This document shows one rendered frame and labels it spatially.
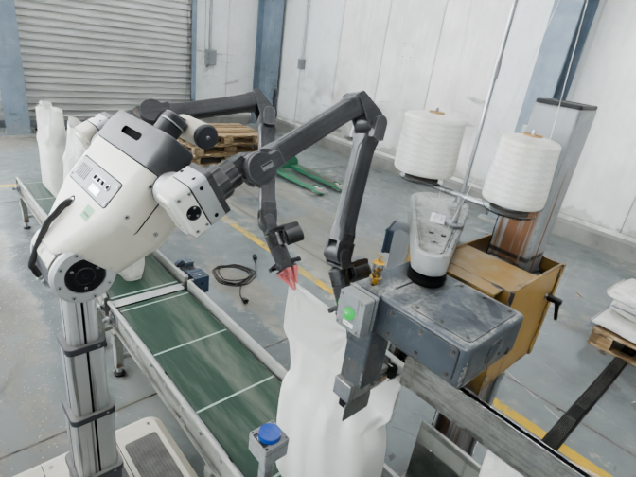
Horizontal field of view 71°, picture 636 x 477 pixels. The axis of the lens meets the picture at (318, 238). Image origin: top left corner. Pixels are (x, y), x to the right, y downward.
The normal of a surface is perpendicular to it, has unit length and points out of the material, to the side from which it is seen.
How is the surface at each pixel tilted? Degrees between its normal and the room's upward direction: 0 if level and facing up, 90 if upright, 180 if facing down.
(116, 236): 115
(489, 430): 90
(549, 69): 90
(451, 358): 90
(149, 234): 90
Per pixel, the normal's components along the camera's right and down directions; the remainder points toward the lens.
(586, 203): -0.74, 0.18
